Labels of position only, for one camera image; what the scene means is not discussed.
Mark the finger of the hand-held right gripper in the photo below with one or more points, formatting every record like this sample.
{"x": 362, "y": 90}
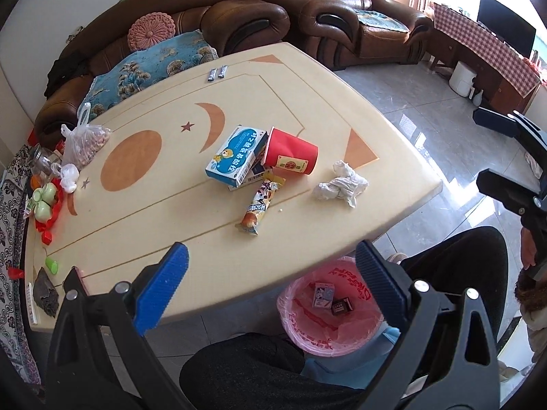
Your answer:
{"x": 495, "y": 120}
{"x": 498, "y": 186}

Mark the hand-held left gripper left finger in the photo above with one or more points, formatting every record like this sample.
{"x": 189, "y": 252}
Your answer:
{"x": 166, "y": 284}

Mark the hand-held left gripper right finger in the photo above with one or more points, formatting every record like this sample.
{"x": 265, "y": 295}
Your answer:
{"x": 380, "y": 286}

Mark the pink-lined trash bin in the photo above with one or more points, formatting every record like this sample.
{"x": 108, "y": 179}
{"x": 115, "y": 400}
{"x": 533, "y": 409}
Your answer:
{"x": 299, "y": 329}

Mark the blue trash bin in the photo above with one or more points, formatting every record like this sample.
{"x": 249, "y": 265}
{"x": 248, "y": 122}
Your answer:
{"x": 316, "y": 365}

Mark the white tissue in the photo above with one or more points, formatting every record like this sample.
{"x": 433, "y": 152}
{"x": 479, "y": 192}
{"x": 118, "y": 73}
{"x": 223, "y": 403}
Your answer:
{"x": 342, "y": 186}

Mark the long snack wrapper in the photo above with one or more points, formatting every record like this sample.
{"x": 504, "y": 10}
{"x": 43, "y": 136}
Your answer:
{"x": 258, "y": 205}

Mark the blue white medicine box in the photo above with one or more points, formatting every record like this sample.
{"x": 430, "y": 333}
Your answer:
{"x": 235, "y": 158}

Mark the red paper cup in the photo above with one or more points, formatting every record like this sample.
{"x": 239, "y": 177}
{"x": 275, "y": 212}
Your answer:
{"x": 290, "y": 149}

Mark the person's right hand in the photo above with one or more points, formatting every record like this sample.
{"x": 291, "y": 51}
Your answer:
{"x": 527, "y": 247}

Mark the small white bottle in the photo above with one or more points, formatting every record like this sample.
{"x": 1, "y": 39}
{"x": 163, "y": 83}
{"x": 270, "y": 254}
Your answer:
{"x": 477, "y": 99}

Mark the brown wooden cabinet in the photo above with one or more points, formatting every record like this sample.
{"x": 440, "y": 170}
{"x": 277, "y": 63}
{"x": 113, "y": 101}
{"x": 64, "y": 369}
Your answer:
{"x": 491, "y": 79}

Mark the small dark box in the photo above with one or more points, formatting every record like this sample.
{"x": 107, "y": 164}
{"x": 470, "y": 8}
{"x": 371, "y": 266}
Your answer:
{"x": 342, "y": 305}

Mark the white round appliance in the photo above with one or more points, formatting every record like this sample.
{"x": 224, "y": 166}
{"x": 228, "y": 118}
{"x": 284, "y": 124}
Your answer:
{"x": 461, "y": 77}

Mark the small lavender printed box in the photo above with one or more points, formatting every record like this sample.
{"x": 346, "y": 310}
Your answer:
{"x": 324, "y": 295}

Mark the red checkered cloth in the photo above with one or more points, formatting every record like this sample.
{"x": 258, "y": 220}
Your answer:
{"x": 483, "y": 42}

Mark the black television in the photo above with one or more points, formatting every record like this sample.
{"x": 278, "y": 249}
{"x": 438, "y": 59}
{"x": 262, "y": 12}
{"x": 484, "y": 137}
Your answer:
{"x": 506, "y": 23}

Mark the dark grey stone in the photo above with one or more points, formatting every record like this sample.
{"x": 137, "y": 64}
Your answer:
{"x": 46, "y": 292}

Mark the white flat strip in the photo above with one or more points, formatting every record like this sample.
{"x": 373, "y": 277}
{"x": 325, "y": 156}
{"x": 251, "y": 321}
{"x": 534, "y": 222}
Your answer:
{"x": 32, "y": 303}

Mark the white knotted plastic bag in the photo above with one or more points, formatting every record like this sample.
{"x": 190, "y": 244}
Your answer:
{"x": 69, "y": 177}

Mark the blue patterned seat cover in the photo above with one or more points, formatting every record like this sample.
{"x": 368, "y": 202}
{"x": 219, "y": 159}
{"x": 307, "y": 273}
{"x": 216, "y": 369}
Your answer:
{"x": 380, "y": 20}

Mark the clear bag of peanuts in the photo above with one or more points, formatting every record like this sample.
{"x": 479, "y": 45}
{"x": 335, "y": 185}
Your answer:
{"x": 85, "y": 143}

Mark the patterned rug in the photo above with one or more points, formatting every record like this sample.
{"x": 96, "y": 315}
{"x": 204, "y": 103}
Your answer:
{"x": 10, "y": 230}

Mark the glass jar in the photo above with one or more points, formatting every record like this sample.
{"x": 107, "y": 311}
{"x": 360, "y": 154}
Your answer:
{"x": 42, "y": 160}

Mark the small grey sachet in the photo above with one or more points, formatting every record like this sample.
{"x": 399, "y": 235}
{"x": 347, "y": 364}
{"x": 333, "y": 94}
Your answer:
{"x": 223, "y": 71}
{"x": 212, "y": 74}

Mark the blue patterned sofa cover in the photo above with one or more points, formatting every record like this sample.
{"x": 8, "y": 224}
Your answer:
{"x": 149, "y": 64}

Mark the black cloth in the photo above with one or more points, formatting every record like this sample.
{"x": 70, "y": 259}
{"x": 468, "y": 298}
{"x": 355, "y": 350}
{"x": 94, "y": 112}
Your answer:
{"x": 66, "y": 74}

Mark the pink round cushion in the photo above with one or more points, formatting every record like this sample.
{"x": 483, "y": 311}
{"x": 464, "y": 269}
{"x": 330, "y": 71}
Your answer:
{"x": 151, "y": 32}

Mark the brown leather sofa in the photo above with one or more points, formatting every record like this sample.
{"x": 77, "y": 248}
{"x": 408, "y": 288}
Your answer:
{"x": 107, "y": 21}

